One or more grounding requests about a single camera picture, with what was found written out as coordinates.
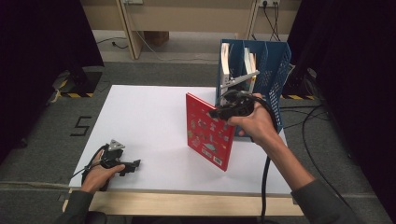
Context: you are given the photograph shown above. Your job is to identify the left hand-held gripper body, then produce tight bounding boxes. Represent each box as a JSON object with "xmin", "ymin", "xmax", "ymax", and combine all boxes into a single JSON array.
[{"xmin": 99, "ymin": 138, "xmax": 126, "ymax": 171}]

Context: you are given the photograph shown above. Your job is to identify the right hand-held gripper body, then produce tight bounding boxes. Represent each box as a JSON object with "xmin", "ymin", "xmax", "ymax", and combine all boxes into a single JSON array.
[{"xmin": 214, "ymin": 70, "xmax": 262, "ymax": 121}]

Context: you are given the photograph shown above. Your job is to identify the red book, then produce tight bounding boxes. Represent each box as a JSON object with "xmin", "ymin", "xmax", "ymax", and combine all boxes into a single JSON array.
[{"xmin": 185, "ymin": 91, "xmax": 237, "ymax": 173}]

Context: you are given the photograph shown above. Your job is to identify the yellow book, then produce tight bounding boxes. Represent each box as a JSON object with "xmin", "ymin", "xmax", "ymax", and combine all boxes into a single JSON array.
[{"xmin": 248, "ymin": 52, "xmax": 259, "ymax": 93}]

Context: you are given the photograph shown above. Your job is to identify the white book with picture grid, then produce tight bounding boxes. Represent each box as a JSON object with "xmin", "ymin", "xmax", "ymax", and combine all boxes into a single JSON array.
[{"xmin": 219, "ymin": 42, "xmax": 232, "ymax": 96}]

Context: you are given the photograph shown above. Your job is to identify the blue plastic file rack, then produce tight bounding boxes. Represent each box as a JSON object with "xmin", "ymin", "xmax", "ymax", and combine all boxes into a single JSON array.
[{"xmin": 213, "ymin": 38, "xmax": 292, "ymax": 143}]

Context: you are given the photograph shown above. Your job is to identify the person's left hand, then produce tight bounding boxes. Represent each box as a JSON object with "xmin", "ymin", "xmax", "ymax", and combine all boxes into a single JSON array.
[{"xmin": 79, "ymin": 150, "xmax": 126, "ymax": 194}]

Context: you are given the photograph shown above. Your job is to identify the person's right hand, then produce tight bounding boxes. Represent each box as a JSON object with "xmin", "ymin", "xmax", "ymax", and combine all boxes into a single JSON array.
[{"xmin": 228, "ymin": 92, "xmax": 278, "ymax": 147}]

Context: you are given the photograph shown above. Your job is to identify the wooden table with white top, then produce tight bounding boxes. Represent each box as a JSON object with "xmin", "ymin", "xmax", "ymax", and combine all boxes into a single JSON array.
[{"xmin": 64, "ymin": 84, "xmax": 304, "ymax": 217}]

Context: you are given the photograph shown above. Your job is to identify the black stand base striped tape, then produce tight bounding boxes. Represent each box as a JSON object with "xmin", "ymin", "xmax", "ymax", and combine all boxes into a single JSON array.
[
  {"xmin": 279, "ymin": 63, "xmax": 319, "ymax": 102},
  {"xmin": 49, "ymin": 66, "xmax": 105, "ymax": 99}
]

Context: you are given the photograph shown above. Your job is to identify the brown cardboard box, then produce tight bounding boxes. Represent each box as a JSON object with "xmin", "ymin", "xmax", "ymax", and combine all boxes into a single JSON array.
[{"xmin": 143, "ymin": 31, "xmax": 171, "ymax": 48}]

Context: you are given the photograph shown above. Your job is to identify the black curtain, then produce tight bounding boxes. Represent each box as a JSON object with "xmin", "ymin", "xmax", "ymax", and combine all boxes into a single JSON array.
[
  {"xmin": 0, "ymin": 0, "xmax": 105, "ymax": 164},
  {"xmin": 285, "ymin": 0, "xmax": 396, "ymax": 217}
]

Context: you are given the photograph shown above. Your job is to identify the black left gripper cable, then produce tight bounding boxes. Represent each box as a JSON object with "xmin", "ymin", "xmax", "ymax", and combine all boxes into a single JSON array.
[{"xmin": 69, "ymin": 151, "xmax": 106, "ymax": 188}]

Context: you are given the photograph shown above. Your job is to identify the black floor cables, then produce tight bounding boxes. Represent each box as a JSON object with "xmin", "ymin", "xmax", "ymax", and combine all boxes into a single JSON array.
[{"xmin": 279, "ymin": 104, "xmax": 364, "ymax": 224}]

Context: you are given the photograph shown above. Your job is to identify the black socket cables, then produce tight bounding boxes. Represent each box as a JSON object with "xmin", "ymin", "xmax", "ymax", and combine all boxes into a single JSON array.
[{"xmin": 250, "ymin": 1, "xmax": 282, "ymax": 42}]

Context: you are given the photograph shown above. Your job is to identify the white floor cable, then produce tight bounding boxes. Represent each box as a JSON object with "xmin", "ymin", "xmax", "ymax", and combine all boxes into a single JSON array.
[{"xmin": 126, "ymin": 4, "xmax": 219, "ymax": 63}]

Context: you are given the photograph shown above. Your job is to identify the light wooden desk frame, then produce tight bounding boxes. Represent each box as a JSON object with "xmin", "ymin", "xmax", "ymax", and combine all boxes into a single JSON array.
[{"xmin": 78, "ymin": 0, "xmax": 303, "ymax": 61}]

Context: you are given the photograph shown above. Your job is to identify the black floor cable with plug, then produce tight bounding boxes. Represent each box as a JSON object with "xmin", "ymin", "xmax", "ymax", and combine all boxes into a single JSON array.
[{"xmin": 93, "ymin": 36, "xmax": 130, "ymax": 50}]

